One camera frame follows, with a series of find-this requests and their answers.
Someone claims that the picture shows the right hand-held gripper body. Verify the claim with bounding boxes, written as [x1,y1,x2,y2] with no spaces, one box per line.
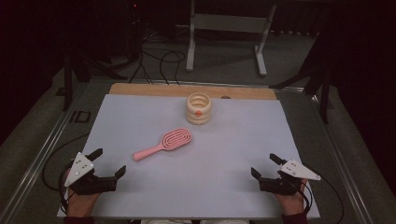
[259,158,322,196]

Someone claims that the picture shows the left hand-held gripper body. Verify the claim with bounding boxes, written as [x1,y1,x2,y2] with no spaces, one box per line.
[64,151,119,196]

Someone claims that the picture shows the pink hairbrush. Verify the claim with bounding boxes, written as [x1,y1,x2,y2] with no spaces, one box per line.
[133,127,192,162]

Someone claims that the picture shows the cream ribbed holder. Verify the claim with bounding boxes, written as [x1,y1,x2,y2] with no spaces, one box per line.
[185,92,213,126]

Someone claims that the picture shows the person's right hand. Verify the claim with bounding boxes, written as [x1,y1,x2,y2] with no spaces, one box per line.
[274,178,309,217]

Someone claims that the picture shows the person's left hand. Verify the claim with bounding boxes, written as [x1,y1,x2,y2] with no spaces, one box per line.
[65,186,101,217]

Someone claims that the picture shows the black stand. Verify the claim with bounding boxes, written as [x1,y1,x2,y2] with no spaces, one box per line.
[61,50,129,112]
[269,31,332,125]

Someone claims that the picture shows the white metal stand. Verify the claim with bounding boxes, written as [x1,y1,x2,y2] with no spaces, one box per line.
[185,0,277,77]

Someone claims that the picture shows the left hand-held gripper cable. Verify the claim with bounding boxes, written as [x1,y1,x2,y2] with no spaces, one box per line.
[41,133,92,216]

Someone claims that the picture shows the hand-held gripper cable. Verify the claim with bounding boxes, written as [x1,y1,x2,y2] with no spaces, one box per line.
[297,163,346,224]
[41,133,92,216]

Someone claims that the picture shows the aluminium frame rail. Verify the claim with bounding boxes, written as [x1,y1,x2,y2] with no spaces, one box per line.
[0,81,92,224]
[306,88,373,224]

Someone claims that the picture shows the right hand-held gripper cable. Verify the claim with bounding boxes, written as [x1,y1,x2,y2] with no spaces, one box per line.
[297,163,346,224]

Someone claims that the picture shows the black floor cables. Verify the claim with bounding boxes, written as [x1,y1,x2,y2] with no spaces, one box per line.
[128,29,187,86]

